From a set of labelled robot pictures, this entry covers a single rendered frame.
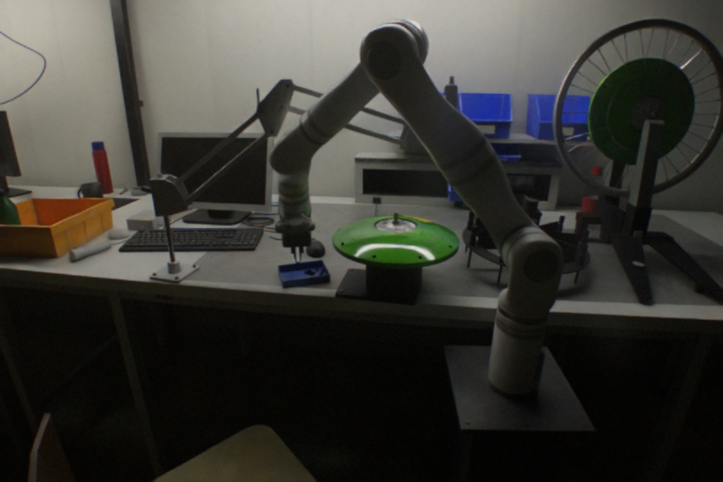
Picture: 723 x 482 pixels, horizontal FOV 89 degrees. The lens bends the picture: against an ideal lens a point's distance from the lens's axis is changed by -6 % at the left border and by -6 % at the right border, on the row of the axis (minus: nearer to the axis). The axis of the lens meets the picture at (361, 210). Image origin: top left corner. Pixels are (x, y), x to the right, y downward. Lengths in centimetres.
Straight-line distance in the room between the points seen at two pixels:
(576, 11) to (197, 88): 171
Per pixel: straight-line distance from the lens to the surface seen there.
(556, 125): 130
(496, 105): 183
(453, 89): 114
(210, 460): 108
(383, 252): 87
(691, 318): 119
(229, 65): 202
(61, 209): 186
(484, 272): 118
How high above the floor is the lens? 142
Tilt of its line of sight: 18 degrees down
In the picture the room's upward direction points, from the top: straight up
